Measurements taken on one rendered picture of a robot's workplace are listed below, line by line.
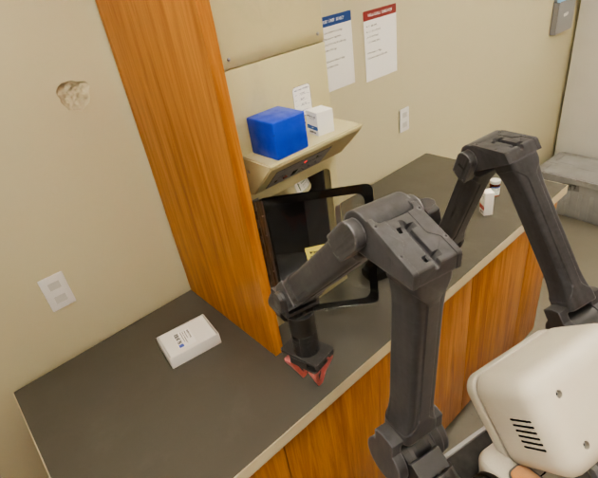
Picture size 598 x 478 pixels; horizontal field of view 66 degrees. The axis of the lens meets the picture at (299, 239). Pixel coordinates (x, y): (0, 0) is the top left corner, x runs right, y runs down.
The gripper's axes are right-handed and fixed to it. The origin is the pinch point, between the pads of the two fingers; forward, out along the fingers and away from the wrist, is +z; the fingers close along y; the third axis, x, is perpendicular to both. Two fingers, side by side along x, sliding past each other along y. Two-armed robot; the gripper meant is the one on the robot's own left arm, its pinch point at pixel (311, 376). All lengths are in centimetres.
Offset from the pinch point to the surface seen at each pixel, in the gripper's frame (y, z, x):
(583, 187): -8, 79, -285
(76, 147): 76, -46, -1
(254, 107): 28, -53, -25
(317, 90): 25, -51, -46
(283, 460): 8.6, 29.0, 7.5
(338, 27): 58, -58, -106
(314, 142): 17, -42, -33
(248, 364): 28.5, 14.8, -3.7
